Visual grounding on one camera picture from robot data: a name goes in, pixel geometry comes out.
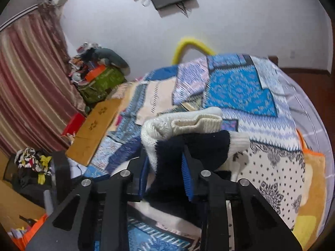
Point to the yellow foam hoop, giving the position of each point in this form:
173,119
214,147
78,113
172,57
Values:
180,44

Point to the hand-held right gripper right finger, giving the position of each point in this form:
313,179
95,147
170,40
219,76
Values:
187,180

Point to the orange plastic bag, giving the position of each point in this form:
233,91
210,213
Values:
34,230

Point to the green patterned bag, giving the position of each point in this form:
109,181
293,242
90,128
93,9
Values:
104,83

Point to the pile of mixed clutter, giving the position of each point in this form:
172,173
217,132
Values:
81,62

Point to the red box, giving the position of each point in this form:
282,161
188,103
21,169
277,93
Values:
74,124

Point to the pile of colourful clothes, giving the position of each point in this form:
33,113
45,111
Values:
31,162

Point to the wooden lap board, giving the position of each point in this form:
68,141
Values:
94,130

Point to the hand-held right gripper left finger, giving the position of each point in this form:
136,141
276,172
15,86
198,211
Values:
142,172

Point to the orange box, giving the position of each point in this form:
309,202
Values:
95,73

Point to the blue patchwork print bedsheet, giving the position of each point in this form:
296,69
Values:
235,89

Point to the grey checked sheet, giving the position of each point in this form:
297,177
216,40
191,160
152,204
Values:
308,115

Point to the grey plush toy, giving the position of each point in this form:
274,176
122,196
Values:
115,57

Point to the striped maroon curtain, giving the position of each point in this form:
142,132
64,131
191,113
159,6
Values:
31,83

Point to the orange yellow blanket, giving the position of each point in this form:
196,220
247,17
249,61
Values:
314,188

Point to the peach floral blanket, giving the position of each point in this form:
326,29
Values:
123,91

